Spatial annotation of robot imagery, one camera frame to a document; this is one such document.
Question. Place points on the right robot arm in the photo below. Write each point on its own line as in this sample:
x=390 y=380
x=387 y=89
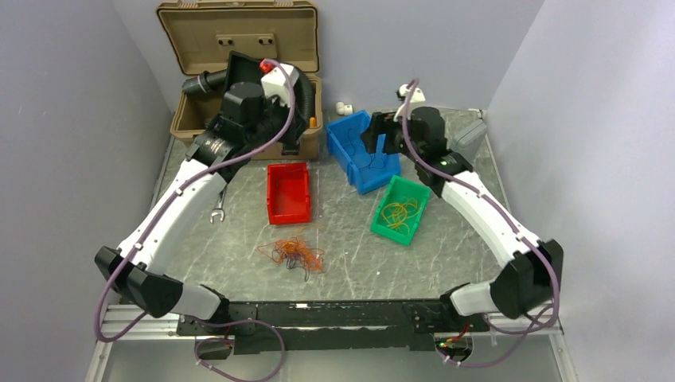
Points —
x=531 y=268

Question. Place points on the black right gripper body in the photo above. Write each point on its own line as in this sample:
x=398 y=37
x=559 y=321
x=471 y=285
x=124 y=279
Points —
x=395 y=138

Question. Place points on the tan open toolbox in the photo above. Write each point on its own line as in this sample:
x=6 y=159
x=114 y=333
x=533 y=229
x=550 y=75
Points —
x=203 y=33

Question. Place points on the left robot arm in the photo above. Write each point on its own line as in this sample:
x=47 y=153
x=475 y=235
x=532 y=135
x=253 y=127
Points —
x=136 y=268

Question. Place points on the silver combination wrench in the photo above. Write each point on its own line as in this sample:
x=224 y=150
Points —
x=218 y=214

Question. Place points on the grey plastic case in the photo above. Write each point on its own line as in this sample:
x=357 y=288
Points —
x=469 y=139

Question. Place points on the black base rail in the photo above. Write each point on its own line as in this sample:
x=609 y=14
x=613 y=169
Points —
x=338 y=325

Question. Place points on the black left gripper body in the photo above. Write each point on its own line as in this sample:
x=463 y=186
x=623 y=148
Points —
x=276 y=118

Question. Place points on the black tray insert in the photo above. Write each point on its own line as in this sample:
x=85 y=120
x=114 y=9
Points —
x=242 y=68

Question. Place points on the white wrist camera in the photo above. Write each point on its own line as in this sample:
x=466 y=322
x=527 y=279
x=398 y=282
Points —
x=274 y=83
x=411 y=97

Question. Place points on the white pipe elbow fitting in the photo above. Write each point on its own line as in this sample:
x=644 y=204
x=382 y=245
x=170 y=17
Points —
x=343 y=109

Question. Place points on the green plastic bin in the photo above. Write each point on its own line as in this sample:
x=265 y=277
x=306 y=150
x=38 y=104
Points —
x=398 y=216

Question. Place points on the red plastic bin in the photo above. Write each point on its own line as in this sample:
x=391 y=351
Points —
x=288 y=193

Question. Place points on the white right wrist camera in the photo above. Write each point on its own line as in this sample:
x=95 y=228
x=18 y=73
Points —
x=411 y=97

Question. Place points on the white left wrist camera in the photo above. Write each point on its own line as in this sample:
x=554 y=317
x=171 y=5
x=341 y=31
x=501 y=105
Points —
x=274 y=83

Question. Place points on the blue plastic bin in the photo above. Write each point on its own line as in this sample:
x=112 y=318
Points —
x=366 y=172

